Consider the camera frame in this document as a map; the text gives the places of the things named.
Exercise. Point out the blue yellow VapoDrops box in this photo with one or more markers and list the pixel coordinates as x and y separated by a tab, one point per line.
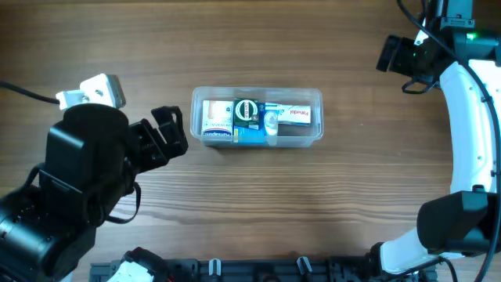
243	135

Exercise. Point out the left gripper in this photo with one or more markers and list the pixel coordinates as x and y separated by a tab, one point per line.
153	138

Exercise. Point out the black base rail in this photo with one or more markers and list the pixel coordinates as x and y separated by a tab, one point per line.
335	269

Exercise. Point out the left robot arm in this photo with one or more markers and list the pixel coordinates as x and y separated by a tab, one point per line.
92	159

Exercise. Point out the white green small box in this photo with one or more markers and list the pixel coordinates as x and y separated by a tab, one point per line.
291	114

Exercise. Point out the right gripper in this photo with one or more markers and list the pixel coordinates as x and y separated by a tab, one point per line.
391	55

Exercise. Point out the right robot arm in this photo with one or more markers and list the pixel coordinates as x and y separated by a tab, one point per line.
465	65

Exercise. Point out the dark green round-logo box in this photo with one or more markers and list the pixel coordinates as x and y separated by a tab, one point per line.
247	113

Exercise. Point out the Hansaplast plaster box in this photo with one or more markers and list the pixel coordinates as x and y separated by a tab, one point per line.
217	118

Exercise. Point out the clear plastic container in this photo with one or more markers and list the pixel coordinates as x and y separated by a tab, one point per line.
288	135

